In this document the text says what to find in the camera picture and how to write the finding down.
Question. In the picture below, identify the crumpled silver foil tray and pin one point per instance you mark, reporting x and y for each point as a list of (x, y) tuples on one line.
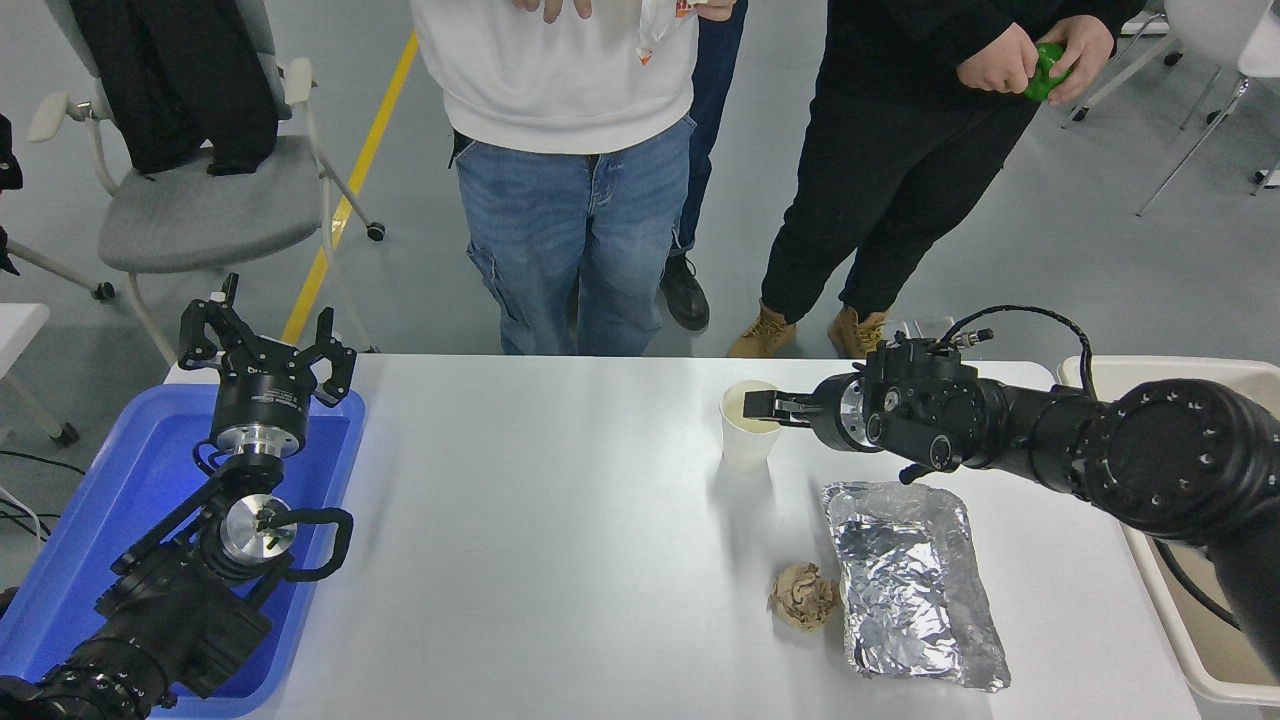
[(900, 580)]

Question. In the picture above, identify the grey wheeled office chair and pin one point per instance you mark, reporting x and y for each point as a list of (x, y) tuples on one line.
[(200, 215)]

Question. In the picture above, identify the grey floor socket plate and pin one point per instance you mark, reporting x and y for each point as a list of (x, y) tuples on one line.
[(925, 326)]

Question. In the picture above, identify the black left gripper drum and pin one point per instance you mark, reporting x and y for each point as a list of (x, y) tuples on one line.
[(262, 398)]

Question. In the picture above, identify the person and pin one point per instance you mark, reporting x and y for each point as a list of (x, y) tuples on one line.
[(880, 160), (715, 100), (560, 80)]

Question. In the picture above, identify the wheeled stand with black bag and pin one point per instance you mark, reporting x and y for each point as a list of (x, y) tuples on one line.
[(8, 170)]

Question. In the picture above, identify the large pale bin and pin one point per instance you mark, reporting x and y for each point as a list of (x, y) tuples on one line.
[(1190, 640)]

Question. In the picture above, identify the blue plastic tray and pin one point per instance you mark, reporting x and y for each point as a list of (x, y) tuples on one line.
[(120, 480)]

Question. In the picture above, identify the person's left hand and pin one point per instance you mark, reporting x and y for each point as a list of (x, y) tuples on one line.
[(1090, 45), (714, 8)]

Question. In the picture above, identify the person's right hand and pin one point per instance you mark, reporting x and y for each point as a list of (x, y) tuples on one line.
[(552, 8), (1000, 62)]

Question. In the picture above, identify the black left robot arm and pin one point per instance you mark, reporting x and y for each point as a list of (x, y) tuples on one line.
[(180, 620)]

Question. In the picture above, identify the white chair with metal legs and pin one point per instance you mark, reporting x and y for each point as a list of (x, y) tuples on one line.
[(1190, 150), (1210, 30)]

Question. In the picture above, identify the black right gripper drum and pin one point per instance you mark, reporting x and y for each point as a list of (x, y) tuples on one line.
[(830, 412)]

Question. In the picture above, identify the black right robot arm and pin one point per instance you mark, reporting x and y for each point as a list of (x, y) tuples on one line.
[(1160, 450)]

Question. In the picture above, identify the white paper cup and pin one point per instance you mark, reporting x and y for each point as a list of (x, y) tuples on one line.
[(745, 448)]

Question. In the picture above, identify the crumpled tan paper ball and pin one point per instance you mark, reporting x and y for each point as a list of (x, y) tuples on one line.
[(803, 598)]

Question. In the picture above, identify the green round object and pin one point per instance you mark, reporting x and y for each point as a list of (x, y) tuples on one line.
[(1042, 78)]

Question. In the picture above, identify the black jacket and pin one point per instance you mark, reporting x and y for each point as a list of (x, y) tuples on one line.
[(170, 70)]

